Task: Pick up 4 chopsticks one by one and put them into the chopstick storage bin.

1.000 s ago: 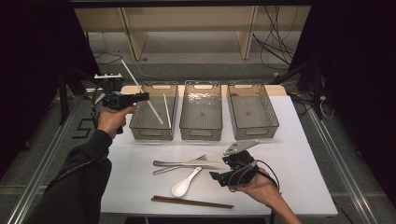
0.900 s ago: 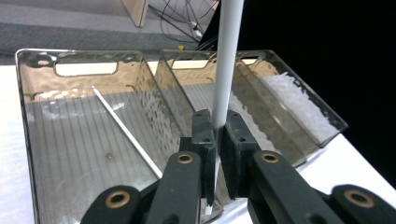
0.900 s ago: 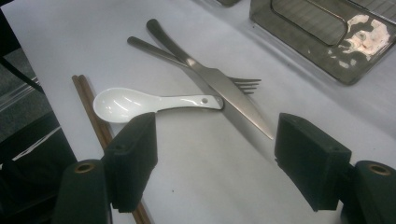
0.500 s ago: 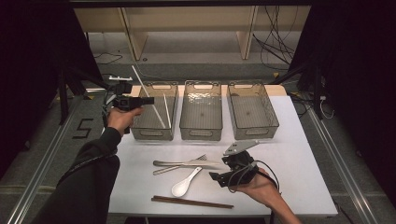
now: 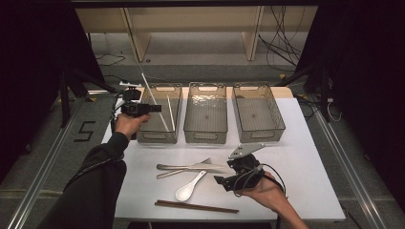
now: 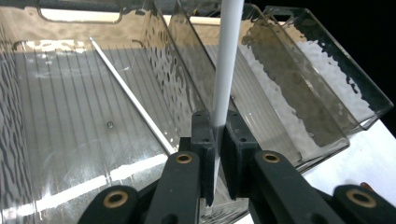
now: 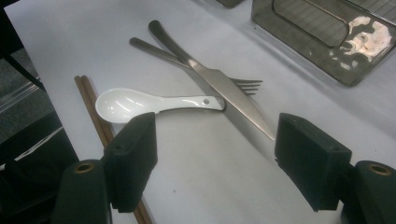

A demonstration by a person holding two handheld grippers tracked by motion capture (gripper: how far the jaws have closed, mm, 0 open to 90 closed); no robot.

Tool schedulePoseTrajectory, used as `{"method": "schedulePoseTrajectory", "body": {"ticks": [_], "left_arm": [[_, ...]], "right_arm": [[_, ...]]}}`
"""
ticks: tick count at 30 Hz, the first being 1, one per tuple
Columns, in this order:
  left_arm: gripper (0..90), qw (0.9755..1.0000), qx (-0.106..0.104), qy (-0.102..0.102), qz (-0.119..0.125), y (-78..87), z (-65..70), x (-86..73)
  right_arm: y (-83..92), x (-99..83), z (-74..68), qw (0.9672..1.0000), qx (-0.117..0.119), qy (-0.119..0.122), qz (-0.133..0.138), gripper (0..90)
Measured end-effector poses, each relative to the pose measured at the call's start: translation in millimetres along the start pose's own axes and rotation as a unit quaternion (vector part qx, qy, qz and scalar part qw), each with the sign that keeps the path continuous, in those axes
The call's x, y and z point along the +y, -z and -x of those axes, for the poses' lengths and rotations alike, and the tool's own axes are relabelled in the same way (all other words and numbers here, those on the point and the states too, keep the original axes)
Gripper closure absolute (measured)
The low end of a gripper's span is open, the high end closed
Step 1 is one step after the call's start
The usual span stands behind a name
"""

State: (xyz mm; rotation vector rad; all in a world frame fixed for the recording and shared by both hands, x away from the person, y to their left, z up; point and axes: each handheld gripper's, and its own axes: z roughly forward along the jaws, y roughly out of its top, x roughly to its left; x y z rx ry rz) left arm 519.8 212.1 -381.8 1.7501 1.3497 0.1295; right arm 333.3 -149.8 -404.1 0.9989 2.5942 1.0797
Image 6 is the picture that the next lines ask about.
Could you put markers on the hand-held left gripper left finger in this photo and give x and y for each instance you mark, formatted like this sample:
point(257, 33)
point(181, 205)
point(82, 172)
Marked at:
point(205, 146)

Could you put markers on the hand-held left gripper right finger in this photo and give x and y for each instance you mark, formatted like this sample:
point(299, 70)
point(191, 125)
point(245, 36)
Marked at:
point(239, 155)

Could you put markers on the clear grey plastic bin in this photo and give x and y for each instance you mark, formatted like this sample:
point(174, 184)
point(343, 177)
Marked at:
point(327, 77)
point(62, 109)
point(258, 109)

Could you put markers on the white chopstick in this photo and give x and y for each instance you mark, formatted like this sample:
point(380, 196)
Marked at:
point(124, 87)
point(229, 62)

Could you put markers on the white table cover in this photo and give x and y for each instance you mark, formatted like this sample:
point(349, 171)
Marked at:
point(358, 155)

